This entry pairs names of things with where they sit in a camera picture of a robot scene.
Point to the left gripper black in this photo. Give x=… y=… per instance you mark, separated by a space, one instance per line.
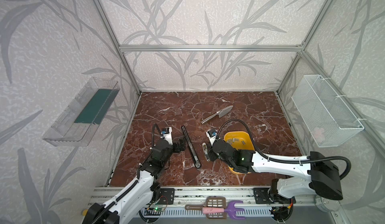
x=176 y=147

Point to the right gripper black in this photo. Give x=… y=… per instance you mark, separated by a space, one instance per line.
x=215 y=152

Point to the black stapler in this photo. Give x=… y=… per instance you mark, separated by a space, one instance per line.
x=194 y=156

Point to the yellow plastic tray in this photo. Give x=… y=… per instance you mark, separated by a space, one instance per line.
x=239 y=140

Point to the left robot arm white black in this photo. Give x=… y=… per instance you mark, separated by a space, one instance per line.
x=141 y=191

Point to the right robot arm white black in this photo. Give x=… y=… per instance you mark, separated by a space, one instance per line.
x=314 y=174

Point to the brown toy spatula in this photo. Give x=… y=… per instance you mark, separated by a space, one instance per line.
x=208 y=201

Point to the silver metal trowel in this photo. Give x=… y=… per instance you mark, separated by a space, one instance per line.
x=219 y=113

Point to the pink object in basket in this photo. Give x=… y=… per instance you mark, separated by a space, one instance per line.
x=318 y=134

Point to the green sponge in bin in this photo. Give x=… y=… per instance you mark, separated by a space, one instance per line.
x=97 y=107

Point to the round metal tin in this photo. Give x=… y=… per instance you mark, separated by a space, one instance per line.
x=326 y=205

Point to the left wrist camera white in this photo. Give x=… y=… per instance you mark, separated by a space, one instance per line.
x=166 y=134

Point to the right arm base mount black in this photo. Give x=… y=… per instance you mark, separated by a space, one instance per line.
x=262 y=196

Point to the purple toy rake pink handle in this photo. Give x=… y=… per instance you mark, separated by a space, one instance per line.
x=231 y=210

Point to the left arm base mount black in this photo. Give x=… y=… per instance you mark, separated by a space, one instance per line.
x=163 y=196

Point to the white wire mesh basket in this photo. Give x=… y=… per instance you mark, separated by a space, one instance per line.
x=320 y=106

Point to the clear plastic wall bin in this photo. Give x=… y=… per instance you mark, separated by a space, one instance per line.
x=64 y=132

